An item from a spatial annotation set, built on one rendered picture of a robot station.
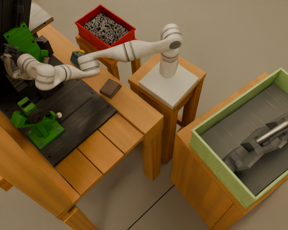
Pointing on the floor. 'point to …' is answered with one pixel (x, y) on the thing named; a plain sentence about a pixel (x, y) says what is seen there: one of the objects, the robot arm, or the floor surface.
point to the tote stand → (209, 176)
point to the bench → (90, 161)
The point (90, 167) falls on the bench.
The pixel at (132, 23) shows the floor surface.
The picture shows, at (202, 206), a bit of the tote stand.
